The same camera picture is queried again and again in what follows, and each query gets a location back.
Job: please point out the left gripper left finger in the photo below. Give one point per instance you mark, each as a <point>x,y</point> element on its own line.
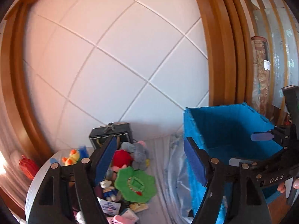
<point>52,202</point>

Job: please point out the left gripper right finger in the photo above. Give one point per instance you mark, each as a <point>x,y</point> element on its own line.
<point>247,204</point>

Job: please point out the pink pig plush toy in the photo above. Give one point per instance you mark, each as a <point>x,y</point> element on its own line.
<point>118,219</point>

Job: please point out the person's right hand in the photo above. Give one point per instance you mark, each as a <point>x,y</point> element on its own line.
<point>281,188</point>

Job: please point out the red handbag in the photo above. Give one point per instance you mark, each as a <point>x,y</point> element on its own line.
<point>28,167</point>

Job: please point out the light blue plastic paddle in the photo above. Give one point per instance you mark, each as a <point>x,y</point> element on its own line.
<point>53,160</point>

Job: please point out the yellow duck plush toy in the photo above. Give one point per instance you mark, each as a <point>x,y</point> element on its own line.
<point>72,159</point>

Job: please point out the small bear doll blue dress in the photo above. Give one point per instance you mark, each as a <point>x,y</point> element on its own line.
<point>108,190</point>

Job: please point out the blue feather duster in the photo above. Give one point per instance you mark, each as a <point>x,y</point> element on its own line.
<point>83,152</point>

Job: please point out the white wet wipes pack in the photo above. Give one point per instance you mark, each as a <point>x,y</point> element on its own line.
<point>109,208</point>

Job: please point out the blue plastic crate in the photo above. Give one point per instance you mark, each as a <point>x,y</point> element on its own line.
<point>224,133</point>

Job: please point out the red plush toy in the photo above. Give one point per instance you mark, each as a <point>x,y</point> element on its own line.
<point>121,158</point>

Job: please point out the green crocodile plush toy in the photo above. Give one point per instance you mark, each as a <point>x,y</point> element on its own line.
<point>135,185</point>

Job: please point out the striped grey tablecloth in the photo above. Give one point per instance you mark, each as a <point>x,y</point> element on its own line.
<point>170,171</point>

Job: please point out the grey elephant plush toy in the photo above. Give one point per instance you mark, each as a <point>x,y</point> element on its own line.
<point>140,154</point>

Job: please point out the black gift box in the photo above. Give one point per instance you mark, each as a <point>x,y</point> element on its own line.
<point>121,131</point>

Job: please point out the rolled patterned carpet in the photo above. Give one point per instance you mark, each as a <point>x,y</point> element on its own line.
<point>261,74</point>

